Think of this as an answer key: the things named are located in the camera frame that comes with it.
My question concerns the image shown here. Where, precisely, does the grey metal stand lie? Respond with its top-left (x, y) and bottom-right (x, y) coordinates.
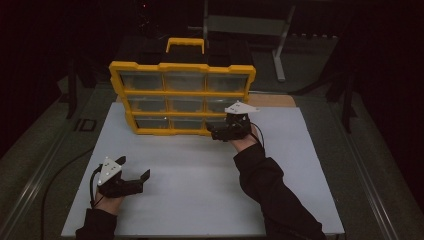
top-left (202, 0), bottom-right (297, 83)

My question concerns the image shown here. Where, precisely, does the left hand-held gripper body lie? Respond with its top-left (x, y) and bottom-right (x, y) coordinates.
top-left (96, 155), bottom-right (145, 199)

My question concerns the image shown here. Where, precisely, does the set of clear plastic drawers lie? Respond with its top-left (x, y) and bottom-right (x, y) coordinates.
top-left (119, 71), bottom-right (250, 131)

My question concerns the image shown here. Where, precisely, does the black stand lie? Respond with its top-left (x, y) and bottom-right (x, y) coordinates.
top-left (325, 71), bottom-right (358, 135)
top-left (64, 59), bottom-right (80, 120)

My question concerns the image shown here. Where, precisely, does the person's right hand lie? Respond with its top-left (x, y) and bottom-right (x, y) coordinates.
top-left (229, 124), bottom-right (260, 154)

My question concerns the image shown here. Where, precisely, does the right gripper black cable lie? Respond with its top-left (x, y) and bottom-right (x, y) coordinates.
top-left (249, 122), bottom-right (265, 148)

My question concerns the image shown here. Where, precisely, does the black floor cable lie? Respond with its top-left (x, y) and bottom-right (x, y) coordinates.
top-left (39, 146), bottom-right (95, 240)

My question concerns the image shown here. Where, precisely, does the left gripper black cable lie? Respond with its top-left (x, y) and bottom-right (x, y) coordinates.
top-left (88, 164), bottom-right (103, 208)

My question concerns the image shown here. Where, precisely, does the person's left hand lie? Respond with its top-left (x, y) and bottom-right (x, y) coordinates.
top-left (94, 190), bottom-right (125, 216)

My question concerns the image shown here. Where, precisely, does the yellow drawer organizer cabinet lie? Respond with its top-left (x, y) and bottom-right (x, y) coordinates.
top-left (109, 37), bottom-right (257, 137)

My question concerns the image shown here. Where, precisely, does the clear plastic drawer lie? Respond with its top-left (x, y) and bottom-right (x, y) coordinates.
top-left (205, 116), bottom-right (231, 130)

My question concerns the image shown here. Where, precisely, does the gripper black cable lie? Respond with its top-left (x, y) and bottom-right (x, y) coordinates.
top-left (88, 164), bottom-right (103, 208)
top-left (249, 122), bottom-right (265, 148)

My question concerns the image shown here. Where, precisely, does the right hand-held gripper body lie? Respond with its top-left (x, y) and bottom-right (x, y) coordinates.
top-left (218, 100), bottom-right (261, 143)

